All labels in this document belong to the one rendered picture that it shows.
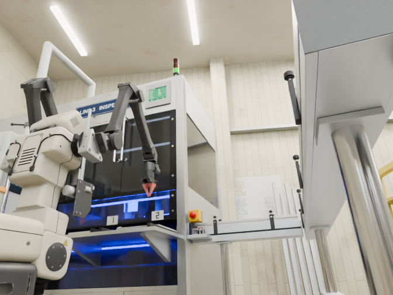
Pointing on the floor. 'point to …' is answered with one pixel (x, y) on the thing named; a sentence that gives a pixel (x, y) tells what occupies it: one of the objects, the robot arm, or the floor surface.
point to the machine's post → (182, 189)
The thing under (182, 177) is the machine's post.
